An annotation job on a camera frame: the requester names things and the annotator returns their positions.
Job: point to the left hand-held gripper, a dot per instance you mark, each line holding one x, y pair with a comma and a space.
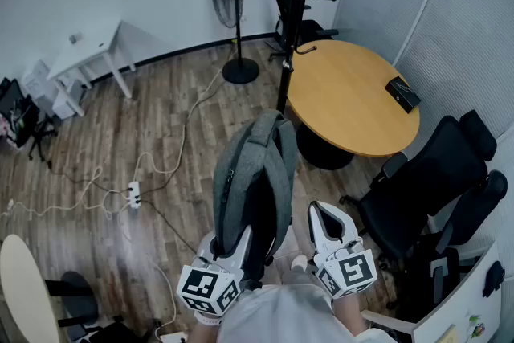
201, 285

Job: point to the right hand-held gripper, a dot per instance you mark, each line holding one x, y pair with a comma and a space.
353, 271

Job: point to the grey backpack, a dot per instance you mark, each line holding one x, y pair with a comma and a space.
249, 172

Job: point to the black coat rack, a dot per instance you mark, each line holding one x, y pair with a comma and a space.
295, 12

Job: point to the person's right forearm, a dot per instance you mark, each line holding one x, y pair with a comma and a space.
351, 313

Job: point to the person's left forearm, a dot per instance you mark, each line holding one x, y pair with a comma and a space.
202, 333

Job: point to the person's shoe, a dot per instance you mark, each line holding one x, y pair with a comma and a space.
298, 263

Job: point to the white wrist band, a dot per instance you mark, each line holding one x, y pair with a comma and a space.
209, 319

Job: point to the person's white shirt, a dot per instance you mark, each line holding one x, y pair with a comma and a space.
281, 317

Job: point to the white power strip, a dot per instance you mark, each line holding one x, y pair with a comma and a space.
134, 194

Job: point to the black office chair with headrest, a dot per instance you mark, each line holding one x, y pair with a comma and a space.
433, 172

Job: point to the round wooden table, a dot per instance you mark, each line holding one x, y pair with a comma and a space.
345, 100

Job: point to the white cabinet panel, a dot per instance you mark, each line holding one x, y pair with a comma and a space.
454, 305

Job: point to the dark chair with grey armrests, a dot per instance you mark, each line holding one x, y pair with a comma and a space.
478, 205

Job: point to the black stool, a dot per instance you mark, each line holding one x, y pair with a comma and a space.
80, 297

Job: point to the small black box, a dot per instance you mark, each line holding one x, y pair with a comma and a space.
402, 94

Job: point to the black item on panel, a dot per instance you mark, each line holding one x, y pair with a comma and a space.
493, 279

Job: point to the colourful sticker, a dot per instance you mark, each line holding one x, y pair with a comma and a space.
477, 327

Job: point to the beige round table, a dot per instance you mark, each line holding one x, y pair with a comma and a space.
24, 293

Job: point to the white desk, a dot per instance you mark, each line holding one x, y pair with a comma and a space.
88, 48

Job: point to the white storage boxes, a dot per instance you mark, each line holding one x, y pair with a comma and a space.
40, 84

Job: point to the black swivel chair with clutter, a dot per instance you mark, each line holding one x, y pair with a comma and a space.
18, 112

